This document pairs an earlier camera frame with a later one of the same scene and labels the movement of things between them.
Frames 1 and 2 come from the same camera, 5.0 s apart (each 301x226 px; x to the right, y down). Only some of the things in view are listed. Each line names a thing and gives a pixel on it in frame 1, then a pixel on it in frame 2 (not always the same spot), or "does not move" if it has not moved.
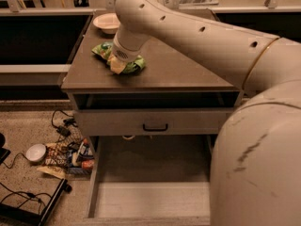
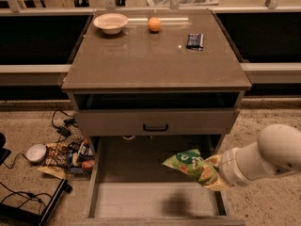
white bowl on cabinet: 107,23 does not move
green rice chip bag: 105,50 -> 192,164
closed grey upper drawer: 156,121 does not move
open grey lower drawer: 149,180 does not move
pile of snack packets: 69,159 does not move
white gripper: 123,52 -> 228,169
